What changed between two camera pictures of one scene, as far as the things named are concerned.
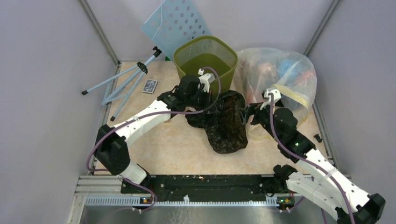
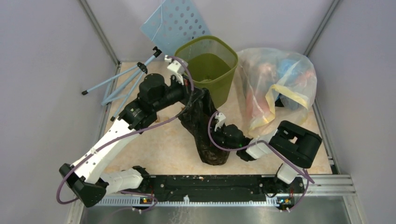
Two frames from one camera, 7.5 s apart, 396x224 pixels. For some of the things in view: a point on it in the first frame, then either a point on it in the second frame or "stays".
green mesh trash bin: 195,53 stays
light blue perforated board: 173,21 stays
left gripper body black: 201,99 → 176,92
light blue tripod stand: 126,89 stays
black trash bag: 224,122 → 198,120
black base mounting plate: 206,185 stays
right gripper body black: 261,116 → 220,136
